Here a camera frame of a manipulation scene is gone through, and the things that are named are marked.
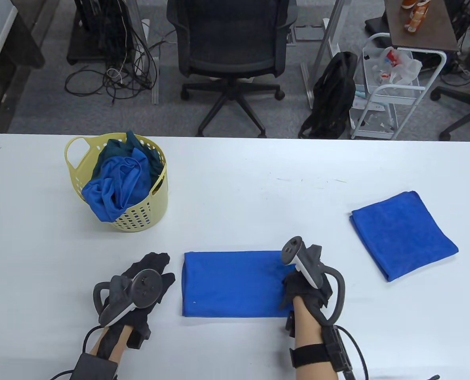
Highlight white rolling cart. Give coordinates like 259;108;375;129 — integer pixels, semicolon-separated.
350;33;447;141

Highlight yellow plastic laundry basket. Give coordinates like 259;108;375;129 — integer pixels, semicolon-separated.
65;134;168;233

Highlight orange bottle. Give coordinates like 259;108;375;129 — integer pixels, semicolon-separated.
404;0;429;34

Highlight dark teal clothes garment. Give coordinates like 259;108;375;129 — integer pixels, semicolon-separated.
92;131;164;186

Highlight black office chair base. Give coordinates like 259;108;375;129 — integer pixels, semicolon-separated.
431;40;470;142

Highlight person's right forearm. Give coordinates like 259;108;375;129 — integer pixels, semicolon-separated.
290;297;338;380

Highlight black mesh office chair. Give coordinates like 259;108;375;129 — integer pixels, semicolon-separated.
167;0;298;139

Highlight white desk with dark side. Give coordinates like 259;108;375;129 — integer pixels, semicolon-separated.
0;0;45;133

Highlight grey handheld controller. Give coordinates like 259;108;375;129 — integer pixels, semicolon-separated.
281;236;345;327
93;269;161;327

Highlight white metal desk leg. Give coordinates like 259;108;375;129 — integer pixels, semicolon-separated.
300;0;352;110

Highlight black backpack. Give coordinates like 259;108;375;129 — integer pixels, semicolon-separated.
298;51;358;140

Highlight black flat stand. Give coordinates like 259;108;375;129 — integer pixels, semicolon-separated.
365;18;390;34

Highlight person's left forearm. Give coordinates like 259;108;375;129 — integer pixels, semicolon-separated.
89;325;135;365

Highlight blue towel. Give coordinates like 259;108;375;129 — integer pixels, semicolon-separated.
182;251;299;318
350;191;459;282

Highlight black cable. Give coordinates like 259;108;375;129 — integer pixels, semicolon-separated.
336;325;370;380
49;325;101;380

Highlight black computer tower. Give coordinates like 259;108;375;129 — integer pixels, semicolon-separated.
75;0;135;64

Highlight tangle of black cables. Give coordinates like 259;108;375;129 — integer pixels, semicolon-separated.
443;0;470;76
65;0;160;107

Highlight person's right hand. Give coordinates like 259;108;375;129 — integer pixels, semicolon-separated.
279;245;334;314

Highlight person's left hand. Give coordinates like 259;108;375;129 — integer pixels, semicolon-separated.
100;252;176;338

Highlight grey floor plate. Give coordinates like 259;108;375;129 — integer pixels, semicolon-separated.
294;26;324;42

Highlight white plastic bag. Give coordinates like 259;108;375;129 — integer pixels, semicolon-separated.
364;46;423;87

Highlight grey metal desk leg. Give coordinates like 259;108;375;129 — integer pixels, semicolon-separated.
134;0;160;105

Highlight black device with arm strap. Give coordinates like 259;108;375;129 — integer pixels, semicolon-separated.
290;327;354;372

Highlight black box with arm strap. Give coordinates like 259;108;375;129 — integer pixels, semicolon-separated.
74;353;118;380

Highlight brown wooden side table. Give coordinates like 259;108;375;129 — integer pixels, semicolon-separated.
383;0;460;53

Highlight blue shirt clothes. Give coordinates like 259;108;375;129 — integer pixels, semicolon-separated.
81;156;153;224

